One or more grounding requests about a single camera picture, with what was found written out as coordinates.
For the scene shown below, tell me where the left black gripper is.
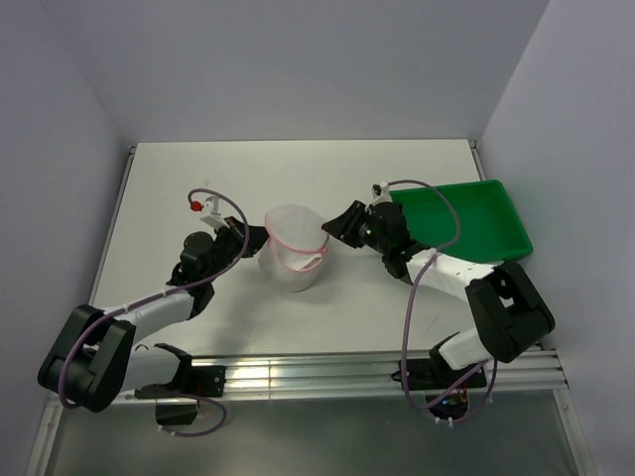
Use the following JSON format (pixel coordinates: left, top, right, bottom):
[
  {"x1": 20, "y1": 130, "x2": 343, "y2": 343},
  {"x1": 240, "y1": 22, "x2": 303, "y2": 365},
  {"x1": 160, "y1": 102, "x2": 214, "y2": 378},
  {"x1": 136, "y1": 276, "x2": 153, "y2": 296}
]
[{"x1": 203, "y1": 215, "x2": 273, "y2": 284}]

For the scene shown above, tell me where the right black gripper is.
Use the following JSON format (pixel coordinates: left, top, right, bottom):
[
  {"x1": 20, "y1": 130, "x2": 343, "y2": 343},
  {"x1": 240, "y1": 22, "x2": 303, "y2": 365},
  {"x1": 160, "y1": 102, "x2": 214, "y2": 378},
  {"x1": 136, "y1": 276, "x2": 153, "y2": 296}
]
[{"x1": 321, "y1": 200, "x2": 389, "y2": 255}]

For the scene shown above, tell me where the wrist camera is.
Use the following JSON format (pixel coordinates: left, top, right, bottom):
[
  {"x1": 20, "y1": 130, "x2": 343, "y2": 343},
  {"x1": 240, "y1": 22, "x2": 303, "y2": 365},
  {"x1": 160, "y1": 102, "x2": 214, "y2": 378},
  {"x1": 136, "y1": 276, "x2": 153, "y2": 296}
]
[
  {"x1": 371, "y1": 181, "x2": 392, "y2": 205},
  {"x1": 190, "y1": 196, "x2": 228, "y2": 231}
]

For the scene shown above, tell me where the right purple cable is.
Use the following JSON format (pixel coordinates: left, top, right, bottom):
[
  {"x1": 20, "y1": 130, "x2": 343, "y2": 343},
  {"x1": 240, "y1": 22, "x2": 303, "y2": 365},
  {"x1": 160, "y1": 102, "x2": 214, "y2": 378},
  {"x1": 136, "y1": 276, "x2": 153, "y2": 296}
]
[{"x1": 389, "y1": 178, "x2": 500, "y2": 427}]

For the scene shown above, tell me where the aluminium frame rail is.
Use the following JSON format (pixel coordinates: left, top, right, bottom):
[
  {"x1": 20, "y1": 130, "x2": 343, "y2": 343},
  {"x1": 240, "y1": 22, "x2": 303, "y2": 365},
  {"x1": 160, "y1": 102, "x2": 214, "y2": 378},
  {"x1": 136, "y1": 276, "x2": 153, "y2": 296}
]
[{"x1": 111, "y1": 347, "x2": 569, "y2": 404}]

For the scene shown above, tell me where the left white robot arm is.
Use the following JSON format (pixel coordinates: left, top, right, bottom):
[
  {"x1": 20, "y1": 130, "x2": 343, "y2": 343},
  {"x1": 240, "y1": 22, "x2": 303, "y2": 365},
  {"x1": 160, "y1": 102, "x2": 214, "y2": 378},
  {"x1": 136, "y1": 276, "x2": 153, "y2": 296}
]
[{"x1": 37, "y1": 217, "x2": 268, "y2": 413}]

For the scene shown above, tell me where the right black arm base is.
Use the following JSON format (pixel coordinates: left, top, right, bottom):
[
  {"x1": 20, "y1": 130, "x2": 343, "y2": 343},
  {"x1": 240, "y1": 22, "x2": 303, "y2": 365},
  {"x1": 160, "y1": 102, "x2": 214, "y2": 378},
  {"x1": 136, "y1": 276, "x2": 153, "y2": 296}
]
[{"x1": 394, "y1": 354, "x2": 490, "y2": 422}]

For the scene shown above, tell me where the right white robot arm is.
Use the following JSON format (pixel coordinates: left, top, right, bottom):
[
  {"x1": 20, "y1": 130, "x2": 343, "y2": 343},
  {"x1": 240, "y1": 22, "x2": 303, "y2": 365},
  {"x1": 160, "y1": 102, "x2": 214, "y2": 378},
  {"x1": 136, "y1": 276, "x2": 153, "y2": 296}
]
[{"x1": 321, "y1": 200, "x2": 555, "y2": 387}]

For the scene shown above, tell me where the green plastic tray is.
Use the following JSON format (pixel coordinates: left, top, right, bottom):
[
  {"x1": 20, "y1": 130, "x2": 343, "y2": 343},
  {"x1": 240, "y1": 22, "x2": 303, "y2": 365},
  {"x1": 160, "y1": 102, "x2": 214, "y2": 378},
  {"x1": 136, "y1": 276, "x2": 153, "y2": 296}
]
[{"x1": 391, "y1": 180, "x2": 534, "y2": 263}]

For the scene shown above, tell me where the mesh laundry bag pink trim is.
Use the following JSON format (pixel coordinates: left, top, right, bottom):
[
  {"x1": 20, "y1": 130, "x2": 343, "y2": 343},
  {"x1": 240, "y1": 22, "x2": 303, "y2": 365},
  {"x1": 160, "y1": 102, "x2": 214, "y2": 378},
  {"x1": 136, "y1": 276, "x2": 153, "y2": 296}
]
[{"x1": 258, "y1": 204, "x2": 328, "y2": 293}]

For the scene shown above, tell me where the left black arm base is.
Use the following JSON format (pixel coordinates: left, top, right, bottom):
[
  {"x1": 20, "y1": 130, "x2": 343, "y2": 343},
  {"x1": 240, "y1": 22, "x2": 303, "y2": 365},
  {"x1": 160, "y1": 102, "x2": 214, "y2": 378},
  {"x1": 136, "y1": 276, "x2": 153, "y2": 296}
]
[{"x1": 134, "y1": 365, "x2": 227, "y2": 436}]

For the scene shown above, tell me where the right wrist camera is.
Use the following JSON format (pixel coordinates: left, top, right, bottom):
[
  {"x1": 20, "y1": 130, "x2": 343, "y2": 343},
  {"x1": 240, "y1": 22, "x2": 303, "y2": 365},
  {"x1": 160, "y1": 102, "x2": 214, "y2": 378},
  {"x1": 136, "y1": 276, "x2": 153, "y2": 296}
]
[{"x1": 371, "y1": 181, "x2": 392, "y2": 205}]

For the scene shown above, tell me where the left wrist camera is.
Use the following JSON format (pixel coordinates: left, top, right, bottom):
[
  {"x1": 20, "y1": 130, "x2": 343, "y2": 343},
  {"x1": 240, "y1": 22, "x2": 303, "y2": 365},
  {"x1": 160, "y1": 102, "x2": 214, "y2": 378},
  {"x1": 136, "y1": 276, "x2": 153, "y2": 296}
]
[{"x1": 190, "y1": 196, "x2": 228, "y2": 231}]

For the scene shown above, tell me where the purple cable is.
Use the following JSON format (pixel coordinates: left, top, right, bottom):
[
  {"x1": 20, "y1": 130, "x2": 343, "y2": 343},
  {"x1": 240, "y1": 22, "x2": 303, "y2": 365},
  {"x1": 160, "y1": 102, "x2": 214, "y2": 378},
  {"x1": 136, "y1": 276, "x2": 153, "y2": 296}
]
[
  {"x1": 57, "y1": 188, "x2": 249, "y2": 440},
  {"x1": 389, "y1": 178, "x2": 500, "y2": 427}
]

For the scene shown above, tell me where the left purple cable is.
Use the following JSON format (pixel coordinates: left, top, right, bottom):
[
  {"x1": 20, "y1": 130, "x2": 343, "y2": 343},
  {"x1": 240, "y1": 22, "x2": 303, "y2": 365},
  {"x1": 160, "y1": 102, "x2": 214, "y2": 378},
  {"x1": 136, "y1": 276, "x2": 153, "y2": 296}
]
[{"x1": 57, "y1": 188, "x2": 249, "y2": 440}]

